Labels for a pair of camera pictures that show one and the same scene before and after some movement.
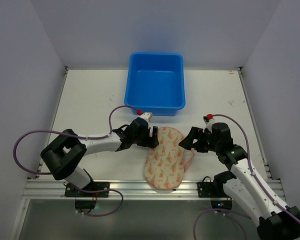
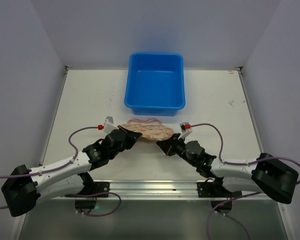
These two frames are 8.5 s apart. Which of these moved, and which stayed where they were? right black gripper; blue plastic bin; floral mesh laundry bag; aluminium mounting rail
Moved: floral mesh laundry bag; right black gripper
Stayed: blue plastic bin; aluminium mounting rail
